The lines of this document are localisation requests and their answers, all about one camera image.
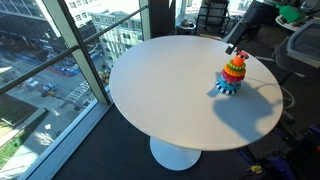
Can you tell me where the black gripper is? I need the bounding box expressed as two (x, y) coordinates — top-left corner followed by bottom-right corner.
(225, 8), (264, 56)

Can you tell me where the small black and white ring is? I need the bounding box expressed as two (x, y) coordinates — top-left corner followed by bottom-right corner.
(234, 49), (250, 60)

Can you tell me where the orange stacking toy peg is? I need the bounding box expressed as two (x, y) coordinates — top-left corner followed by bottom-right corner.
(232, 55), (245, 67)

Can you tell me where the black office chair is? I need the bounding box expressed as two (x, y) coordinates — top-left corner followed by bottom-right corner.
(194, 0), (232, 36)

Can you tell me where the grey plastic bin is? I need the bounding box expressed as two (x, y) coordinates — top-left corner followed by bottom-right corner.
(286, 19), (320, 69)

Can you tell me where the yellow label tag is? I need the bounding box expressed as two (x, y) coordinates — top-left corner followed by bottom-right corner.
(250, 164), (264, 175)

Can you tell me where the green toy ring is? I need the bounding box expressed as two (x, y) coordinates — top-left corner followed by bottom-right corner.
(227, 60), (247, 72)

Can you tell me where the orange toy ring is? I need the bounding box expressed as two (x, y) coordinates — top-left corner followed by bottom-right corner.
(223, 64), (247, 78)

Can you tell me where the red toy ring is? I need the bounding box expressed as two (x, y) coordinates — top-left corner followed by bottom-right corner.
(221, 70), (245, 84)

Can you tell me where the blue black-white toy base ring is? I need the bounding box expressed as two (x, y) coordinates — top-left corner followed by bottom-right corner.
(215, 78), (242, 97)

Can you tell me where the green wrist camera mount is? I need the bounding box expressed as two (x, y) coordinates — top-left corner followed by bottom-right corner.
(275, 3), (304, 24)

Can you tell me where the white floor cable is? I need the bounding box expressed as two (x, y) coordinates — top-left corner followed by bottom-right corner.
(281, 87), (297, 110)

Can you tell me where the white table pedestal base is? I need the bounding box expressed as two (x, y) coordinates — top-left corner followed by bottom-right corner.
(149, 135), (203, 172)

